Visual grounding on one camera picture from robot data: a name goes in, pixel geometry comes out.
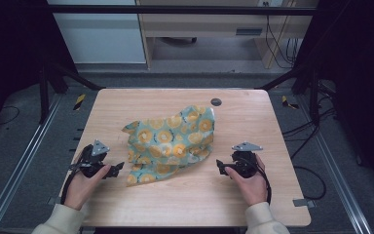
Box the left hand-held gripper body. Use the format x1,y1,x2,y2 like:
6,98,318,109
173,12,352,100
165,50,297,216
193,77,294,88
71,139,111,179

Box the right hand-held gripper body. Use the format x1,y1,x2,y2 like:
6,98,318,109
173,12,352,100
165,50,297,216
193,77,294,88
229,141,264,179

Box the teal cloth with orange print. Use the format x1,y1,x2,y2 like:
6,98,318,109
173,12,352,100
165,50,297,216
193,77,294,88
121,104,216,187

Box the person's right hand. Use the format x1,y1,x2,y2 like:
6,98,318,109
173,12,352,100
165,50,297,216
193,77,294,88
224,154,270,207

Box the person's left hand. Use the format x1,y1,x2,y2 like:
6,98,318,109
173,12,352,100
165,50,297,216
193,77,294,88
63,164,112,211

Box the yellow and black tape strip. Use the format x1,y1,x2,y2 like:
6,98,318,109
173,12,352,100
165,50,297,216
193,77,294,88
73,94,88,112
280,95,300,111

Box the white cabinet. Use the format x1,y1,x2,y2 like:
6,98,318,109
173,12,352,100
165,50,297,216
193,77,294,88
47,0,147,64

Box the dark curtain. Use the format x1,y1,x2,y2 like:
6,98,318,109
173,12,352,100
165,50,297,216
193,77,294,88
293,0,374,199
0,0,79,137

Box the right hand-held gripper cable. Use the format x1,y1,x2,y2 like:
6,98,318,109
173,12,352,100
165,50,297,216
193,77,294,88
255,161,273,205

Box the hand-held gripper cable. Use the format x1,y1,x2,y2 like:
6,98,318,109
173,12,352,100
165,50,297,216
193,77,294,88
59,168,80,206
255,161,273,205

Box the left hand-held gripper cable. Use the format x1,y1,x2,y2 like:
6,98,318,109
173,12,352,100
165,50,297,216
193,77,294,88
59,168,80,206

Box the bundle of black floor cables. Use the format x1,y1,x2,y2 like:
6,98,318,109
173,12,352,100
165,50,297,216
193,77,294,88
281,79,339,161

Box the aluminium floor rail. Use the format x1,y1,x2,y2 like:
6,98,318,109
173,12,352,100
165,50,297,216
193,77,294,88
0,94,63,234
295,94,374,234

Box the black floor cable loop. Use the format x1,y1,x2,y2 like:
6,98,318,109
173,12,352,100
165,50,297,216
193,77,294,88
292,165,327,201

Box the black metal frame stand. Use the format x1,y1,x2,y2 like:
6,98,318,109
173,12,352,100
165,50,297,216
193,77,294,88
258,62,323,126
38,59,107,125

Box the thin black floor cable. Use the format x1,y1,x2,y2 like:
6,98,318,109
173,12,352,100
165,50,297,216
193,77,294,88
0,104,21,129

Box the black cables under desk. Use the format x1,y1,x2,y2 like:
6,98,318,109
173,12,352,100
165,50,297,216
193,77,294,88
263,1,303,70

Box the black horizontal frame bar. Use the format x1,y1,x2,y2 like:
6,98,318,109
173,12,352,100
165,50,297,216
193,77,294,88
45,4,319,17

